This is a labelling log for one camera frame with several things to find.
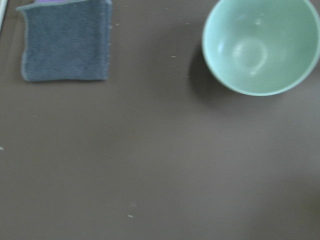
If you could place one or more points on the grey cloth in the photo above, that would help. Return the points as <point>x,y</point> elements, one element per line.
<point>66,40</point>

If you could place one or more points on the green bowl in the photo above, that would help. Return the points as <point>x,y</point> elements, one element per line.
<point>261,47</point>

